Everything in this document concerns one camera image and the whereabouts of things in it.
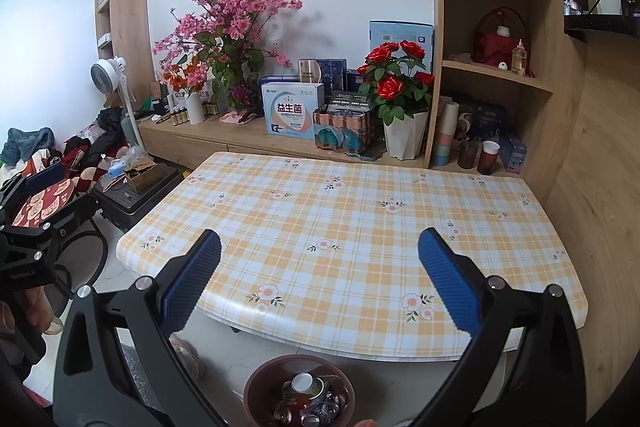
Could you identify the brown paper cup white rim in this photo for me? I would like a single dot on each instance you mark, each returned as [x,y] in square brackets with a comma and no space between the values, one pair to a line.
[487,159]

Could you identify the dark blue gift box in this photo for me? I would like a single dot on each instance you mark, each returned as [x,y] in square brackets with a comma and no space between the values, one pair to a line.
[485,122]

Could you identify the brown paper bag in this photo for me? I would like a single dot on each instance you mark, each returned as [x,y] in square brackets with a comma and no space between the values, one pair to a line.
[158,97]

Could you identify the shrink-wrapped pink can pack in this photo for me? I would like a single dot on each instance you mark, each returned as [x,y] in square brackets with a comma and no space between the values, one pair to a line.
[342,127]

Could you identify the navy box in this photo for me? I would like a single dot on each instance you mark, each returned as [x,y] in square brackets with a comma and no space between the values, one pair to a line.
[355,82]

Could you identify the black counter top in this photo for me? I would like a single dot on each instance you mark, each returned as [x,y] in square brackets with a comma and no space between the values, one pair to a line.
[600,24]

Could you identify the yellow plaid floral tablecloth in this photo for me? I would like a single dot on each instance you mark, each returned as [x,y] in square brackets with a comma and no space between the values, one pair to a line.
[325,207]

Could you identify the green paper food cup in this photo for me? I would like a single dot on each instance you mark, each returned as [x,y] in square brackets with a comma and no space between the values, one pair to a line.
[302,382]

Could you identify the orange flower bunch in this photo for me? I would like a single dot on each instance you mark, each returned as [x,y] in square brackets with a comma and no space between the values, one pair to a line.
[190,79]

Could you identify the stack of pastel cups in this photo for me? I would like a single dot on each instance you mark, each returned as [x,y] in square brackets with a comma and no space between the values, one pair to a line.
[445,132]

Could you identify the wooden shelf unit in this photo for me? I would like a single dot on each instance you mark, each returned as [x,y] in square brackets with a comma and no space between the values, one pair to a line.
[434,7]

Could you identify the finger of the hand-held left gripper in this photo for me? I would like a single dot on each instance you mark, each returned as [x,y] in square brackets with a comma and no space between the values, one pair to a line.
[47,177]
[85,204]

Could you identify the pink cloth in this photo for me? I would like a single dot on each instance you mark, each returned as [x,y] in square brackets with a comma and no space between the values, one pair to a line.
[231,118]

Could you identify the small white supplement box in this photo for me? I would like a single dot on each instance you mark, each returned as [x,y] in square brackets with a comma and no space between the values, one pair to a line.
[210,102]
[177,112]

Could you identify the small perfume bottle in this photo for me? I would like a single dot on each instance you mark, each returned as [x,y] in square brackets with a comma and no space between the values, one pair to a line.
[520,59]

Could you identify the person's left hand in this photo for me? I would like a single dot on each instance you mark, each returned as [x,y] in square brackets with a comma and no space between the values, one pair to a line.
[42,312]

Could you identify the wooden wall shelf panel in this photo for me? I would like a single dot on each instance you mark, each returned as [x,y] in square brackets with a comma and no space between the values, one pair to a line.
[130,7]

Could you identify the black suitcase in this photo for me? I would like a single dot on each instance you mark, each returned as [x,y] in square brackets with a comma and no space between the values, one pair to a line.
[145,207]

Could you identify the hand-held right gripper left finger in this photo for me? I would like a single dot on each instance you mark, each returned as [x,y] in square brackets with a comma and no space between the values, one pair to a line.
[192,279]

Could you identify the pile of dark clothes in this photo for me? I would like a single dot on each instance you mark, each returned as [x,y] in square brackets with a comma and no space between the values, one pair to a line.
[107,122]

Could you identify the open cardboard box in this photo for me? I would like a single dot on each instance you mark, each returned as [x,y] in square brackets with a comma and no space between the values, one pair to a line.
[145,179]

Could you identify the large white blue supplement box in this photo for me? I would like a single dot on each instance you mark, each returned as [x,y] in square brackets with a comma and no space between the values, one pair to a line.
[290,112]

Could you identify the pink blossom flower arrangement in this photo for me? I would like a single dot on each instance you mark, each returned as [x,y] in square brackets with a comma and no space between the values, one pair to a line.
[235,7]

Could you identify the wooden sideboard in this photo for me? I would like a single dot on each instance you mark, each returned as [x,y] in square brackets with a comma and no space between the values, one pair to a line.
[200,139]

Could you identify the dark blue patterned box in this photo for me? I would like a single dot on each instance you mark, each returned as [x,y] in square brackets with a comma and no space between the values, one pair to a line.
[332,74]

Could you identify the silver gold gift box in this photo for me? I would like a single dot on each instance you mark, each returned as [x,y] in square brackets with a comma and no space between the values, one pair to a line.
[310,72]

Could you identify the white wall socket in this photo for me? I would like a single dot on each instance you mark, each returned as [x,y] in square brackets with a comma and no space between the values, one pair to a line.
[275,44]

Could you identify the crushed blue soda can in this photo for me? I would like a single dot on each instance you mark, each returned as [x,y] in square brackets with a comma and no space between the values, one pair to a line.
[325,407]

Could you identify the blue face mask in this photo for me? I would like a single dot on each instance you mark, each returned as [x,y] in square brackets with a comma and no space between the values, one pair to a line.
[116,169]

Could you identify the white standing fan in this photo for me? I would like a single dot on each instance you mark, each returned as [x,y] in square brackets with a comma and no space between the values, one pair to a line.
[105,77]

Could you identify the red rose plant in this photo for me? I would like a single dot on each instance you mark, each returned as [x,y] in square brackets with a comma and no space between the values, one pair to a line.
[390,87]

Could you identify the light blue flat box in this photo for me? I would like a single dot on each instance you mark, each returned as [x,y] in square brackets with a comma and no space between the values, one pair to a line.
[395,32]

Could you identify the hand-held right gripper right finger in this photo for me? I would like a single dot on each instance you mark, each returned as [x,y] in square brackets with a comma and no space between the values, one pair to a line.
[447,279]

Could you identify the brown glass tumbler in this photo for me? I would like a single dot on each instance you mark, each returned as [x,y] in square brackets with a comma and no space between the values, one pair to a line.
[468,155]

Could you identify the purple flower bunch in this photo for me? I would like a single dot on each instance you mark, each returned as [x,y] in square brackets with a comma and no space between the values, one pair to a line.
[240,94]

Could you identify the crushed red soda can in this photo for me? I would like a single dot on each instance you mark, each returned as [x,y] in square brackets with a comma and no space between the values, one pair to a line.
[292,409]

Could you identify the red basket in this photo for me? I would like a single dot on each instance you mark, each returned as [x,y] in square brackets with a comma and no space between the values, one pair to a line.
[492,47]

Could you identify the small black tripod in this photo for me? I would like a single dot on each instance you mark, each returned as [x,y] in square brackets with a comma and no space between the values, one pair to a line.
[247,116]

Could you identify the brown plastic waste bin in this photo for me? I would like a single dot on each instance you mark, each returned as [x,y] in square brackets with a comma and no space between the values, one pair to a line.
[260,392]

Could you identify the small blue box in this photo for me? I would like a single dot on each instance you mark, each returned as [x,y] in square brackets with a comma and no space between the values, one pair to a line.
[512,154]

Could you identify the white ribbed vase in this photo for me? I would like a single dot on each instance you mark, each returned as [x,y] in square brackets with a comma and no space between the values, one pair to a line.
[196,109]

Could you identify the blue white carton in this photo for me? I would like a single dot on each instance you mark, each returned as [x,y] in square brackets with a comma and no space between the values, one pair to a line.
[275,80]

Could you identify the white faceted flower pot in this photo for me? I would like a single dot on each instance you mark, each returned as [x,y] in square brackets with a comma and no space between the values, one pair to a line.
[405,137]

